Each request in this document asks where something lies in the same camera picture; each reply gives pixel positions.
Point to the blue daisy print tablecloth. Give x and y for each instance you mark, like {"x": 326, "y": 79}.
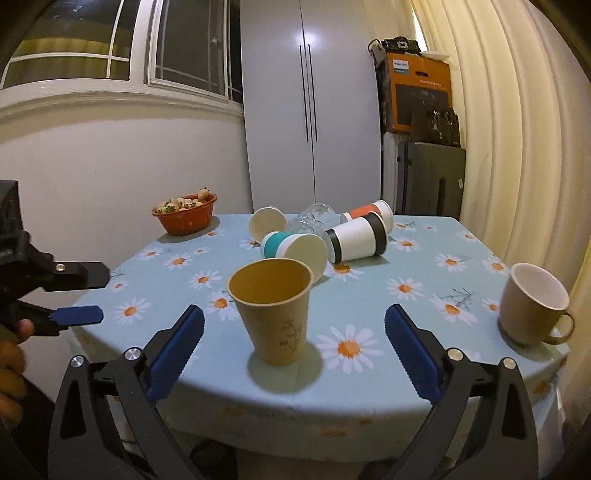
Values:
{"x": 392, "y": 286}

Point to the brown handbag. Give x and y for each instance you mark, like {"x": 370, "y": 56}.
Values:
{"x": 438, "y": 129}

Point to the brown paper cup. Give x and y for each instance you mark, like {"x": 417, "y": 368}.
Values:
{"x": 277, "y": 323}

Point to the grey suitcase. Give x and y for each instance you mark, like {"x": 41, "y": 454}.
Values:
{"x": 429, "y": 173}

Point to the white cup with black bands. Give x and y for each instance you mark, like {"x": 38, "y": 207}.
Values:
{"x": 355, "y": 240}

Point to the grey wardrobe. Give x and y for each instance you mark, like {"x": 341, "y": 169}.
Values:
{"x": 277, "y": 115}

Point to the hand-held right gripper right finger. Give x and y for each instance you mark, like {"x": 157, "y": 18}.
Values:
{"x": 413, "y": 350}

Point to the white cup with teal band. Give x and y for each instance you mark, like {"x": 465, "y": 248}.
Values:
{"x": 302, "y": 256}

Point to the white cup with orange band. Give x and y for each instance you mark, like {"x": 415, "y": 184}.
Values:
{"x": 367, "y": 211}

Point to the black camera bag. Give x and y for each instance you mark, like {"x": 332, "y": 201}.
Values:
{"x": 400, "y": 45}

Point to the beige ceramic mug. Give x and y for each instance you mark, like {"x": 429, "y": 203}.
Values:
{"x": 524, "y": 314}

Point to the red plastic bowl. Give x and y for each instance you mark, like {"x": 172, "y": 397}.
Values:
{"x": 184, "y": 222}

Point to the orange and black cardboard box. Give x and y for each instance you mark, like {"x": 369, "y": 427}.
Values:
{"x": 406, "y": 106}

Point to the clear glass tumbler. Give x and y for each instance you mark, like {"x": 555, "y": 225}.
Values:
{"x": 310, "y": 219}

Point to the heap of small beige trinkets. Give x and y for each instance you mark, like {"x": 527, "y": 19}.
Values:
{"x": 182, "y": 203}

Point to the cream curtain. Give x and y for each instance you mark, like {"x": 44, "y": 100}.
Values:
{"x": 508, "y": 138}

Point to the plain white paper cup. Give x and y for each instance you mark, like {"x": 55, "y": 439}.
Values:
{"x": 265, "y": 224}

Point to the white framed window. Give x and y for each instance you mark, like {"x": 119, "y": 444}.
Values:
{"x": 141, "y": 55}

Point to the person's left hand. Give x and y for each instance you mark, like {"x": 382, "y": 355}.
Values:
{"x": 10, "y": 369}

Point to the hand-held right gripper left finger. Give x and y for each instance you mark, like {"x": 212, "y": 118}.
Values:
{"x": 178, "y": 350}

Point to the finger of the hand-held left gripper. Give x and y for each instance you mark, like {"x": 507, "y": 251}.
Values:
{"x": 69, "y": 274}
{"x": 78, "y": 315}

